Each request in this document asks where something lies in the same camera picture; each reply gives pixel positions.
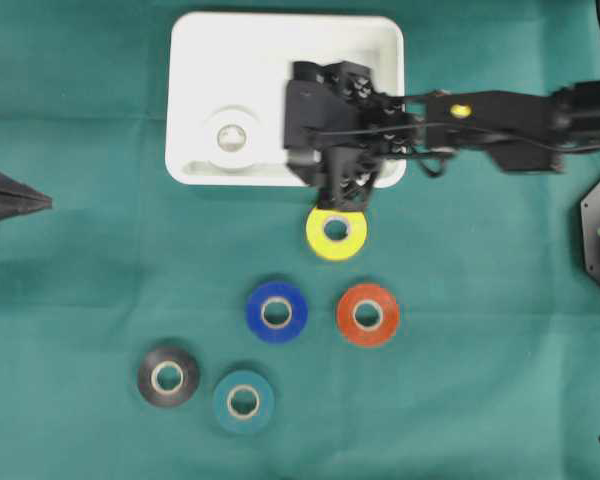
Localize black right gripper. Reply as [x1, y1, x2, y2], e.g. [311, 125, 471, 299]
[303, 61, 420, 210]

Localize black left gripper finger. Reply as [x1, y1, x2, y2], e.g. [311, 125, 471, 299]
[0, 172, 50, 200]
[0, 198, 52, 221]

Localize yellow tape roll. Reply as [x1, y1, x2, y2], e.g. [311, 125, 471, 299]
[305, 207, 368, 261]

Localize white tape roll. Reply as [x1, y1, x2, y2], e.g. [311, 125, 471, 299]
[200, 105, 262, 172]

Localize red tape roll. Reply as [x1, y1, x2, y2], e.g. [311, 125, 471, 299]
[336, 283, 400, 348]

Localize green tape roll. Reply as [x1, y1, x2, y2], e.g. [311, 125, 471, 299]
[213, 370, 275, 434]

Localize white rectangular plastic case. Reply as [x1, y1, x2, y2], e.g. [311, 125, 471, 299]
[165, 12, 405, 187]

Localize blue tape roll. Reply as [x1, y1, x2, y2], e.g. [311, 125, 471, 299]
[246, 281, 308, 344]

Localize black tape roll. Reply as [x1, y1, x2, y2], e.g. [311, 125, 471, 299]
[137, 346, 200, 408]

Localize green table cloth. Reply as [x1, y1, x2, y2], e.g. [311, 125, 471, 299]
[0, 1, 600, 479]

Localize black camera cable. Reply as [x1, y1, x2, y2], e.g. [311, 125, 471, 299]
[304, 119, 581, 179]

